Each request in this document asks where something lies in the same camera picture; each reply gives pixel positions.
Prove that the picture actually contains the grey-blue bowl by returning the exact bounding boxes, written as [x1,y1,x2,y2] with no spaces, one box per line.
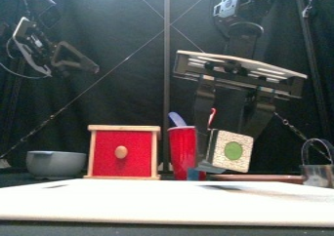
[26,150,87,179]

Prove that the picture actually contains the white cutting board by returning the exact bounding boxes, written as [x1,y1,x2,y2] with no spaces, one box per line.
[0,177,334,228]

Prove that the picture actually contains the blue plastic utensil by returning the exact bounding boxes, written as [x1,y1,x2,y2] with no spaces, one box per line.
[167,111,190,128]

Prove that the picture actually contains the wooden box with red front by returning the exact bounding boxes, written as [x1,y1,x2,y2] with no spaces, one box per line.
[83,124,163,181]

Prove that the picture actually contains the small dark cup with handle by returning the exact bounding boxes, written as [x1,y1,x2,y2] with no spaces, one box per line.
[300,138,334,189]

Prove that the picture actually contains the dark green toy sushi roll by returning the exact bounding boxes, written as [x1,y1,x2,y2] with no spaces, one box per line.
[195,128,256,175]

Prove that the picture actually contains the small blue-faced block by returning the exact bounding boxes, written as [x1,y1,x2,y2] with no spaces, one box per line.
[187,168,201,181]

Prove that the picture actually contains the vertical metal frame pole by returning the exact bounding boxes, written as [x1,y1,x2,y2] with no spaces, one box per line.
[162,0,173,175]

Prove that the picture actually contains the red plastic cup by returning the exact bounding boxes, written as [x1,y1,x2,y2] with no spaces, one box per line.
[167,125,209,181]

